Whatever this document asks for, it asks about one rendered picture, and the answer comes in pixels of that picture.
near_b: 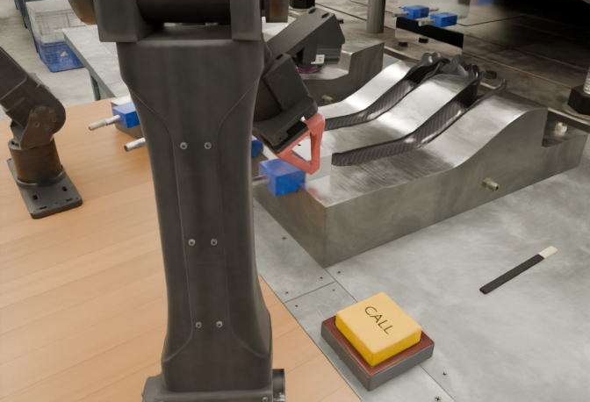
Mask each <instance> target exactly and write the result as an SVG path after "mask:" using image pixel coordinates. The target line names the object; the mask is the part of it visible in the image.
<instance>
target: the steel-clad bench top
mask: <svg viewBox="0 0 590 402"><path fill-rule="evenodd" d="M61 30H62V31H63V32H64V33H65V35H66V36H67V37H68V39H69V40H70V41H71V42H72V44H73V45H74V46H75V47H76V49H77V50H78V51H79V53H80V54H81V55H82V56H83V58H84V59H85V60H86V61H87V62H88V63H89V64H90V66H91V67H92V68H93V69H94V71H95V72H96V73H97V75H98V76H99V77H100V78H101V80H102V81H103V82H104V84H105V85H106V86H107V87H108V89H109V90H110V91H111V92H112V94H113V95H114V96H115V97H116V98H117V99H118V98H121V97H126V96H129V95H130V93H129V90H128V88H127V87H126V84H125V83H124V82H123V81H122V79H121V76H120V73H119V61H118V55H117V48H116V42H100V41H99V37H98V30H97V25H87V26H80V27H73V28H66V29H61ZM253 209H254V229H255V260H256V267H257V273H258V274H259V275H260V277H261V278H262V279H263V281H264V282H265V283H266V284H267V285H268V286H269V287H270V289H271V290H272V291H273V292H274V293H275V295H276V296H277V297H278V299H279V300H280V301H281V302H282V304H283V305H284V306H285V308H286V309H287V310H288V311H289V313H290V314H291V315H292V316H293V318H294V319H295V320H296V321H297V322H298V323H299V324H300V326H301V327H302V328H303V329H304V331H305V332H306V333H307V335H308V336H309V337H310V338H311V340H312V341H313V342H314V343H315V345H316V346H317V347H318V348H319V350H320V351H321V352H322V354H323V355H324V356H325V357H326V358H327V359H328V360H329V362H330V363H331V364H332V365H333V367H334V368H335V369H336V370H337V372H338V373H339V374H340V375H341V377H342V378H343V379H344V381H345V382H346V383H347V384H348V386H349V387H350V388H351V390H352V391H353V392H354V393H355V394H356V395H357V396H358V397H359V399H360V400H361V401H362V402H590V134H588V137H587V140H586V145H585V147H584V150H583V153H582V156H581V159H580V162H579V166H578V167H576V168H573V169H569V170H567V171H565V172H563V173H560V174H558V175H555V176H552V177H550V178H548V179H545V180H543V181H541V182H539V183H535V184H532V185H530V186H528V187H526V188H523V189H521V190H518V191H515V192H513V193H510V194H508V195H506V196H504V197H500V198H497V199H495V200H493V201H491V202H488V203H486V204H483V205H481V206H478V207H476V208H473V209H471V210H469V211H467V212H463V213H460V214H458V215H456V216H454V217H451V218H449V219H446V220H443V221H441V222H438V223H436V224H434V225H432V226H428V227H425V228H423V229H421V230H419V231H417V232H414V233H410V234H409V235H406V236H404V237H401V238H399V239H397V240H393V241H391V242H388V243H386V244H384V245H382V246H379V247H377V248H373V249H371V250H369V251H366V252H364V253H361V254H360V255H356V256H354V257H351V258H349V259H347V260H345V261H342V262H338V263H336V264H334V265H332V266H329V267H327V268H324V269H323V268H322V267H321V266H320V265H319V264H318V263H317V262H316V261H315V260H314V259H313V258H312V257H311V256H310V255H309V254H308V253H307V252H306V251H305V250H304V249H303V248H302V247H301V246H300V245H299V244H298V243H297V242H296V241H295V240H294V239H293V238H292V237H291V236H290V235H289V234H288V233H287V232H286V231H285V230H284V229H283V228H282V227H281V226H280V225H279V224H278V223H277V222H276V221H275V220H274V219H273V218H272V216H271V215H270V214H269V213H268V212H267V211H266V210H265V209H264V208H263V207H262V206H261V205H260V204H259V203H258V202H257V201H256V200H255V199H254V198H253ZM550 246H553V247H554V248H556V249H557V250H558V251H557V252H556V253H554V254H553V255H550V256H549V257H547V258H545V259H544V260H542V261H540V262H539V263H537V264H536V265H534V266H532V267H531V268H529V269H527V270H525V271H524V272H522V273H521V274H520V275H518V276H516V277H514V278H512V279H511V280H509V281H507V282H506V283H504V284H503V285H501V286H500V287H498V288H496V289H495V290H493V291H491V292H489V293H487V294H484V293H483V292H481V291H480V290H479V288H481V287H482V286H484V285H486V284H488V283H490V282H491V281H492V280H494V279H495V278H497V277H499V276H501V275H503V274H505V273H506V272H508V271H509V270H511V269H513V268H514V267H516V266H518V265H519V264H521V263H523V262H525V261H527V260H528V259H529V258H531V257H533V256H534V255H537V254H538V253H540V252H542V251H543V250H545V249H546V248H548V247H550ZM379 292H384V293H385V294H386V295H387V296H388V297H389V298H390V299H391V300H392V301H393V302H395V303H396V304H397V305H398V306H399V307H400V308H401V309H402V310H403V311H404V312H405V313H407V314H408V315H409V316H410V317H411V318H412V319H413V320H414V321H415V322H416V323H417V324H418V325H419V326H421V330H422V331H423V332H424V333H425V334H426V335H427V336H428V337H429V338H430V339H431V340H432V341H433V342H434V343H435V347H434V352H433V356H432V357H430V358H429V359H427V360H426V361H424V362H422V363H420V364H418V365H416V366H414V367H412V368H411V369H410V370H407V371H405V372H404V373H402V374H400V375H398V376H396V377H395V378H393V379H391V380H389V381H388V382H386V383H384V384H381V385H380V386H379V387H377V388H375V389H373V390H372V391H367V390H366V389H365V388H364V386H363V385H362V384H361V383H360V381H359V380H358V379H357V378H356V376H355V375H354V374H353V373H352V372H351V370H350V369H349V368H348V367H347V365H346V364H345V363H344V362H343V361H342V359H341V358H340V357H339V356H338V355H337V354H336V353H335V352H334V350H333V349H332V348H331V347H330V346H329V345H328V343H327V342H326V341H325V340H324V338H323V337H322V336H321V322H322V321H323V320H326V319H329V318H331V317H333V316H335V315H336V313H337V312H339V311H340V310H342V309H345V308H347V307H349V306H351V305H354V304H356V303H358V302H360V301H362V300H365V299H366V298H369V297H371V296H374V295H376V294H378V293H379Z"/></svg>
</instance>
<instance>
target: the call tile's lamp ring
mask: <svg viewBox="0 0 590 402"><path fill-rule="evenodd" d="M322 322H323V323H324V325H325V326H326V327H327V328H328V329H329V331H330V332H331V333H332V334H333V335H334V336H335V338H336V339H337V340H338V341H339V342H340V343H341V344H342V345H343V347H345V348H346V350H347V351H348V352H349V353H350V354H351V356H352V357H353V358H354V359H355V360H356V362H357V363H358V364H359V365H360V366H361V367H362V368H363V370H364V371H365V372H366V373H367V374H368V376H369V377H372V376H374V375H376V374H377V373H379V372H381V371H383V370H385V369H387V368H389V367H391V366H393V365H394V364H395V363H398V362H400V361H402V360H404V359H405V358H407V357H409V356H410V355H413V354H415V353H416V352H418V351H420V350H422V349H424V348H425V347H427V346H429V345H431V344H433V343H434V342H433V341H432V340H431V339H430V338H429V337H428V336H427V335H426V334H425V333H424V332H423V331H422V330H421V338H422V339H423V340H424V341H421V342H420V343H418V344H416V345H414V346H412V347H411V348H408V349H406V350H405V351H403V352H401V353H399V354H397V355H395V356H393V357H392V358H390V359H388V360H386V361H384V362H382V363H380V364H378V365H377V366H375V367H373V368H371V367H370V365H369V364H368V363H367V362H366V361H365V360H364V359H363V358H362V357H361V356H360V355H359V354H358V353H357V351H356V350H355V349H354V348H353V347H352V346H351V345H350V343H349V342H348V341H347V340H346V339H345V338H344V336H343V335H342V334H341V333H340V332H339V331H338V330H337V328H336V327H335V326H334V325H333V324H332V323H334V322H336V315H335V316H333V317H331V318H329V319H326V320H323V321H322Z"/></svg>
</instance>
